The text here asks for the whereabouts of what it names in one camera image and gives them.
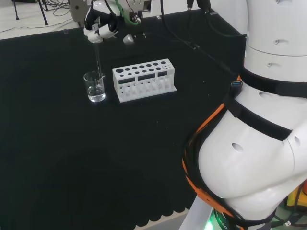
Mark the clear tape piece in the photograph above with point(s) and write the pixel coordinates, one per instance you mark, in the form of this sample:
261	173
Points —
65	31

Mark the clear glass rod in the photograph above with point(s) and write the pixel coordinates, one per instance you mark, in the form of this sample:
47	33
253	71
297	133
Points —
98	57

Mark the grey metal box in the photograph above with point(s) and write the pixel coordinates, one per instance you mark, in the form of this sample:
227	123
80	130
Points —
79	9

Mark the blue USB plug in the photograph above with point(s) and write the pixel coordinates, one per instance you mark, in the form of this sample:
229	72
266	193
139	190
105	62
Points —
237	83

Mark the yellow stop button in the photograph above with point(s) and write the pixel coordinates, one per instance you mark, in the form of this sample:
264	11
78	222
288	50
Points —
291	198

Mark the wrist camera with silver lens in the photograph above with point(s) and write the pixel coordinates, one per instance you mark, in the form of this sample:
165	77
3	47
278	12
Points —
128	39

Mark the black bench cloth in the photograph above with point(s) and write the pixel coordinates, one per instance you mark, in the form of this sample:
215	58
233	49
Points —
96	155

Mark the black tripod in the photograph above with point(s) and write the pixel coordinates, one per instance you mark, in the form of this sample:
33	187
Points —
44	14

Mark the small glass beaker with water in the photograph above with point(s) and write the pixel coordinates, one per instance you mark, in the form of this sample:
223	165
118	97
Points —
96	92

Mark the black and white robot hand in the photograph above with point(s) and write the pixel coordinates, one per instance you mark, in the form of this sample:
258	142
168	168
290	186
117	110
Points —
106	31

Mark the white test tube rack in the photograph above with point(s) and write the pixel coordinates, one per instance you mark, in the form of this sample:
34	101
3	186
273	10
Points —
144	89

